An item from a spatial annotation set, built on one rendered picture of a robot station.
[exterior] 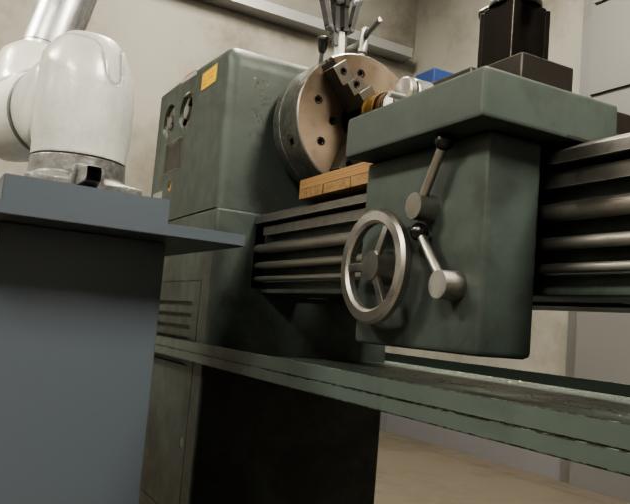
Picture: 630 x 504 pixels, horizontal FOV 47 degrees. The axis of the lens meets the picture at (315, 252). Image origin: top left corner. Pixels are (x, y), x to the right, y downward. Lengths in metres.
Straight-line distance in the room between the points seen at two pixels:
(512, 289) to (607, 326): 2.60
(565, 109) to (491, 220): 0.16
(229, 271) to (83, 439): 0.62
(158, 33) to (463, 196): 3.43
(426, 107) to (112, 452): 0.69
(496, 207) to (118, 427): 0.66
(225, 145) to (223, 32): 2.70
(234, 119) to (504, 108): 0.95
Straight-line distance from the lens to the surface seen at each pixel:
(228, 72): 1.75
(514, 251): 0.89
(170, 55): 4.20
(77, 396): 1.16
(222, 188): 1.67
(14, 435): 1.16
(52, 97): 1.25
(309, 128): 1.60
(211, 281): 1.64
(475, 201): 0.88
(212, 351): 1.47
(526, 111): 0.89
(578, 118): 0.95
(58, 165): 1.22
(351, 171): 1.30
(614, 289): 0.89
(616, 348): 3.45
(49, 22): 1.51
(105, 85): 1.25
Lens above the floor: 0.62
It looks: 6 degrees up
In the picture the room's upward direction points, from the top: 5 degrees clockwise
